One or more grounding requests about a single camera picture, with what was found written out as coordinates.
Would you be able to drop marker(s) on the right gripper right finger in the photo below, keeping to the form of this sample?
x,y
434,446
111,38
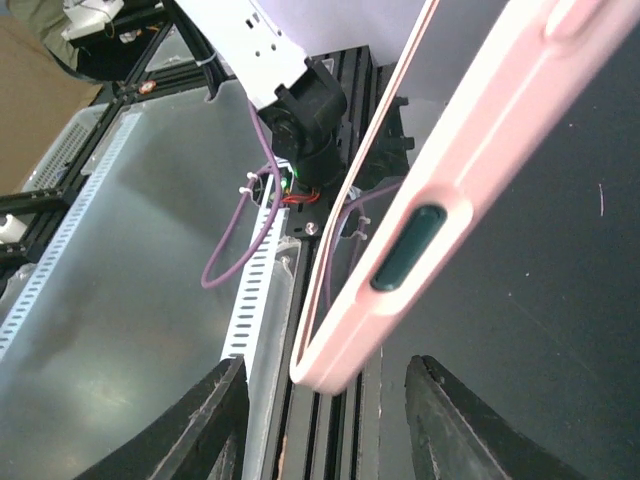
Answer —
x,y
456,435

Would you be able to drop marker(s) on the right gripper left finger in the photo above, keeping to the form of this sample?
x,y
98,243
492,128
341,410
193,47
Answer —
x,y
201,436

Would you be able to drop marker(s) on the pink cased phone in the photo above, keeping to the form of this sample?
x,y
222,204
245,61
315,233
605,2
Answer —
x,y
534,62

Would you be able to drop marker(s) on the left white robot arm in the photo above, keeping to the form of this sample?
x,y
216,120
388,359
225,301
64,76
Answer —
x,y
295,95

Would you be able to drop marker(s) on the small electronics board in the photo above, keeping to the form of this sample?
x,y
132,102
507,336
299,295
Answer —
x,y
292,195

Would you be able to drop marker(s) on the grey perforated plastic bin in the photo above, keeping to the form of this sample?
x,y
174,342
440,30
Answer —
x,y
59,156

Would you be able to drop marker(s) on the light blue slotted cable duct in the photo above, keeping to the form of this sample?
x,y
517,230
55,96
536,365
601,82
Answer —
x,y
152,274

